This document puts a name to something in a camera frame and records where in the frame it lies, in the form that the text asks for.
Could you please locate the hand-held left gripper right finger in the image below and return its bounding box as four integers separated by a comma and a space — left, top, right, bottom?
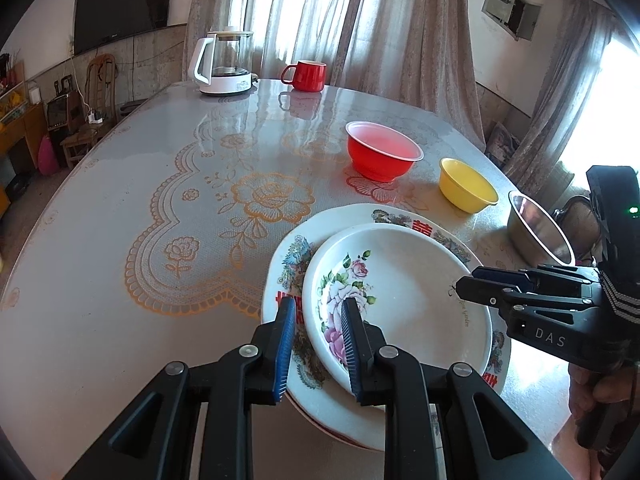
340, 297, 576, 480

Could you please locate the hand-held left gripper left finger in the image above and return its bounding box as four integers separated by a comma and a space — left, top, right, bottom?
65, 296, 297, 480

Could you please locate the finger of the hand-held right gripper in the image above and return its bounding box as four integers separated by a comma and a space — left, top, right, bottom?
452, 275, 591, 312
471, 264, 601, 291

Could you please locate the stainless steel bowl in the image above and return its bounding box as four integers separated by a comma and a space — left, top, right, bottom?
507, 191, 577, 267

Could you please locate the small rose print plate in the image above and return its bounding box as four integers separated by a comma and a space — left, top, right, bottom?
302, 225, 493, 396

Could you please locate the large oval floral plate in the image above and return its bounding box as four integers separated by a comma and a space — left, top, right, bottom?
287, 392, 386, 453

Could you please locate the round bird print plate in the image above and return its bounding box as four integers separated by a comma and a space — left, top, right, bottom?
260, 203, 512, 411

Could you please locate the yellow plastic bowl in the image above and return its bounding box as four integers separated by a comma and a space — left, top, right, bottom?
439, 158, 499, 214

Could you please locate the red plastic bowl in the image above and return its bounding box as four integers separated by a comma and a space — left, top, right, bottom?
345, 121, 424, 183

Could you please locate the person's right hand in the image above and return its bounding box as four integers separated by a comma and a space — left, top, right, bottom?
567, 361, 626, 430

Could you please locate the patterned cushion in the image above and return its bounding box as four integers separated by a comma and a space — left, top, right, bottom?
487, 122, 521, 171

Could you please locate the beige lace curtain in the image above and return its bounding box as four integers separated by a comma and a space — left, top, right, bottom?
505, 0, 618, 201
182, 0, 486, 146

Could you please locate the red mug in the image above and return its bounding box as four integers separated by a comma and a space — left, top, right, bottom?
280, 60, 327, 93

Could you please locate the white glass electric kettle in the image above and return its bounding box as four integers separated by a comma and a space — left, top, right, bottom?
193, 26, 254, 97

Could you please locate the pink plastic bag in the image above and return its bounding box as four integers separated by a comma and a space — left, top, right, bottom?
39, 135, 57, 176

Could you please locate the small black appliance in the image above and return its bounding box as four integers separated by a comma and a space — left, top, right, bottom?
46, 94, 81, 133

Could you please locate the wooden chair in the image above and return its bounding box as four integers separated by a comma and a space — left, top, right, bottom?
61, 53, 119, 167

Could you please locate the wooden cabinet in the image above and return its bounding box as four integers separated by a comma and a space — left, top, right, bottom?
0, 102, 48, 201

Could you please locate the wooden display shelf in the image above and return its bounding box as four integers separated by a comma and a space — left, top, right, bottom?
0, 52, 27, 126

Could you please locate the black flat television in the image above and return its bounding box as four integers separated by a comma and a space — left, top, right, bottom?
73, 0, 177, 56

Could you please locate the wall electrical box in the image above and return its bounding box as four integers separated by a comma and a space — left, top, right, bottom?
481, 0, 543, 42

